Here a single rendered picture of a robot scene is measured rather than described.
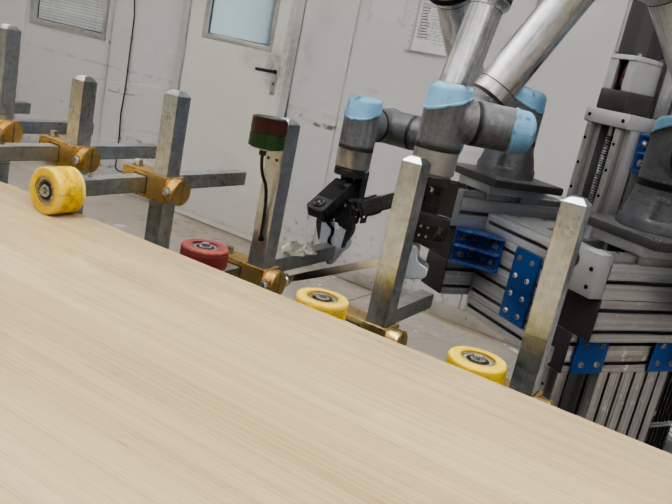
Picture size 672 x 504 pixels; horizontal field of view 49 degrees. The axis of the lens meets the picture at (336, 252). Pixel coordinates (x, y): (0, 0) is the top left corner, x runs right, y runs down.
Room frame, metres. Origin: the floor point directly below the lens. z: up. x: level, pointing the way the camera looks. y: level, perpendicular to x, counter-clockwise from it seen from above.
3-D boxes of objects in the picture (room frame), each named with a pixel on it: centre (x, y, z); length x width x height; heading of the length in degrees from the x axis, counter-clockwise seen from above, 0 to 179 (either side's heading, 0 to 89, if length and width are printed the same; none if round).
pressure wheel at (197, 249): (1.19, 0.21, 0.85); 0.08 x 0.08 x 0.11
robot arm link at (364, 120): (1.58, 0.00, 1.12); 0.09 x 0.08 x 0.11; 148
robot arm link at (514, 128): (1.30, -0.22, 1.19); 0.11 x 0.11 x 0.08; 15
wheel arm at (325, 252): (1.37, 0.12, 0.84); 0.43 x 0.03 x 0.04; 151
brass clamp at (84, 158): (1.52, 0.58, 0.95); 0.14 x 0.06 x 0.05; 61
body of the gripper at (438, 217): (1.25, -0.14, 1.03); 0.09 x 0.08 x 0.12; 81
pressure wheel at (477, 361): (0.93, -0.21, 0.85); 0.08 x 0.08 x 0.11
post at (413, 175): (1.15, -0.09, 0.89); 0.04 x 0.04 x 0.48; 61
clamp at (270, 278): (1.28, 0.15, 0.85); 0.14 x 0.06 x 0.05; 61
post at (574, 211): (1.03, -0.31, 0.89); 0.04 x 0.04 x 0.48; 61
